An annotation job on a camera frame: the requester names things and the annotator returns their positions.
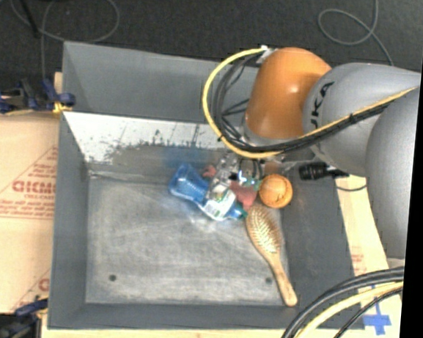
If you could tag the wooden hairbrush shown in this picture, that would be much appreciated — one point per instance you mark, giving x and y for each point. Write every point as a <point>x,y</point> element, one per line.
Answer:
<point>265,230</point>

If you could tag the blue clear plastic bottle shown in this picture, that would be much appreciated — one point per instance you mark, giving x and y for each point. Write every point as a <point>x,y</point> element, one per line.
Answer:
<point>189,189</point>

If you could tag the orange ball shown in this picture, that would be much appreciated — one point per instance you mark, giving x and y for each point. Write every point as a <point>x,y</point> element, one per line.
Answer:
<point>276,191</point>

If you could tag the pink toy animal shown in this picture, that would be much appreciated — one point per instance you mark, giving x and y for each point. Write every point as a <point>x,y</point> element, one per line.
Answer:
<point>246,196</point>

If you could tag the black cylinder on white bracket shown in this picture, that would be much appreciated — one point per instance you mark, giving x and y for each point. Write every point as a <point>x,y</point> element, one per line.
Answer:
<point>312,171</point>

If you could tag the grey metal bin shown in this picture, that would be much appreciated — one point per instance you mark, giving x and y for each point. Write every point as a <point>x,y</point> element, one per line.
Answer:
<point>160,248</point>

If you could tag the brown cardboard board red print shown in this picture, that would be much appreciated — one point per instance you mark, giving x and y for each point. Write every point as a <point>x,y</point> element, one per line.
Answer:
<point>13,243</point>

